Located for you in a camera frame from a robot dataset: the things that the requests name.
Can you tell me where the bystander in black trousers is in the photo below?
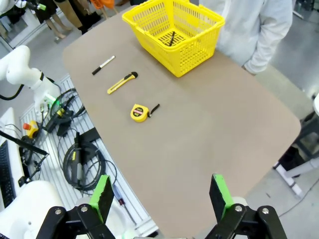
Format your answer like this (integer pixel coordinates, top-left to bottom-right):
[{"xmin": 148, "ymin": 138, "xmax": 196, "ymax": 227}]
[{"xmin": 53, "ymin": 0, "xmax": 102, "ymax": 34}]

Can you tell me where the coiled black cable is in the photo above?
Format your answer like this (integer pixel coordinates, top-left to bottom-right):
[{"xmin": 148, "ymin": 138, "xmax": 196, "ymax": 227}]
[{"xmin": 62, "ymin": 131, "xmax": 118, "ymax": 197}]

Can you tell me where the black power adapter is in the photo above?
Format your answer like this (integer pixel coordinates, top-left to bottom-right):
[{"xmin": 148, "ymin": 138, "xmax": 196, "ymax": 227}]
[{"xmin": 44, "ymin": 109, "xmax": 74, "ymax": 137}]

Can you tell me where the yellow tape measure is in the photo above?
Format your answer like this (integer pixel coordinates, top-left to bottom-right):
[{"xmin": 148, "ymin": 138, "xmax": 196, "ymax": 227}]
[{"xmin": 130, "ymin": 103, "xmax": 160, "ymax": 123}]

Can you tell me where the white black marker pen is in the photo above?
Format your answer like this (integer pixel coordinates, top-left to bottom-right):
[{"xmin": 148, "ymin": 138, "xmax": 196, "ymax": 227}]
[{"xmin": 91, "ymin": 55, "xmax": 116, "ymax": 76}]

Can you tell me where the black keyboard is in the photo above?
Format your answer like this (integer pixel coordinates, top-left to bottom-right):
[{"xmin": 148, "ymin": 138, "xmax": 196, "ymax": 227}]
[{"xmin": 0, "ymin": 140, "xmax": 17, "ymax": 210}]

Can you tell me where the yellow utility knife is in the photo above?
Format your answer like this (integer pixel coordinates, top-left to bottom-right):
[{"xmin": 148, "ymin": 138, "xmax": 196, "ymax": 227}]
[{"xmin": 107, "ymin": 71, "xmax": 139, "ymax": 95}]

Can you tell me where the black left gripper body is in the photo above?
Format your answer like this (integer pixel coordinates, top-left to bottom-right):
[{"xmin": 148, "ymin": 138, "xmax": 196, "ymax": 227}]
[{"xmin": 13, "ymin": 0, "xmax": 38, "ymax": 8}]

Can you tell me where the yellow emergency stop button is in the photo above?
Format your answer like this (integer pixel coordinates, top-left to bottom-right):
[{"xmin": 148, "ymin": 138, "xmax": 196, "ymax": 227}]
[{"xmin": 22, "ymin": 120, "xmax": 40, "ymax": 139}]

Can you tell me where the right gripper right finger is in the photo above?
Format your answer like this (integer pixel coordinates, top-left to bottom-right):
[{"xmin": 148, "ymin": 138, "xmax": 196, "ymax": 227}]
[{"xmin": 204, "ymin": 173, "xmax": 287, "ymax": 239}]

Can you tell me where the person's left forearm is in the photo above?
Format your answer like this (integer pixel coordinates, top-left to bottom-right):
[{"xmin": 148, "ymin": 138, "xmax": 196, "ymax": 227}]
[{"xmin": 243, "ymin": 14, "xmax": 294, "ymax": 75}]

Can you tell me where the small screwdriver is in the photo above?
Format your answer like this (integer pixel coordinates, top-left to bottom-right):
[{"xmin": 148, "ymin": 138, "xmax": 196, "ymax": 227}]
[{"xmin": 113, "ymin": 185, "xmax": 137, "ymax": 226}]

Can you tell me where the black cable bundle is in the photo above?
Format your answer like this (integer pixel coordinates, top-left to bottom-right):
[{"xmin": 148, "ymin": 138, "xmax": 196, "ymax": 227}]
[{"xmin": 48, "ymin": 88, "xmax": 85, "ymax": 125}]

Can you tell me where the person in white jacket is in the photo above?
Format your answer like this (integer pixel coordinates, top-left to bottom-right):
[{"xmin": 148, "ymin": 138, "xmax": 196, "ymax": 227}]
[{"xmin": 199, "ymin": 0, "xmax": 294, "ymax": 75}]

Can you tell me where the white slotted base plate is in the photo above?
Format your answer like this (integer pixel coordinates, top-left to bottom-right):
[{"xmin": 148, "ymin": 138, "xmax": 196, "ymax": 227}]
[{"xmin": 19, "ymin": 74, "xmax": 160, "ymax": 235}]

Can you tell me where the black stand rod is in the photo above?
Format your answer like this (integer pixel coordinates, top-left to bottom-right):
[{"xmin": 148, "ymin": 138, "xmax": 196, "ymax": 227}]
[{"xmin": 0, "ymin": 130, "xmax": 48, "ymax": 156}]

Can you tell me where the bystander in dark skirt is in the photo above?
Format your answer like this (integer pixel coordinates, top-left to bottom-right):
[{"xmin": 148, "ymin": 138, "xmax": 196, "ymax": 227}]
[{"xmin": 36, "ymin": 0, "xmax": 73, "ymax": 40}]

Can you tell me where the yellow plastic shopping basket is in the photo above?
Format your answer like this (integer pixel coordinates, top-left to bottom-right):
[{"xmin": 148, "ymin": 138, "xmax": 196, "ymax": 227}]
[{"xmin": 121, "ymin": 0, "xmax": 226, "ymax": 78}]

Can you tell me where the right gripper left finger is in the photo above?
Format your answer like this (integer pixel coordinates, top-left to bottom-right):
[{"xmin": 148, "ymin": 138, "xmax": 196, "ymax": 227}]
[{"xmin": 36, "ymin": 174, "xmax": 118, "ymax": 239}]

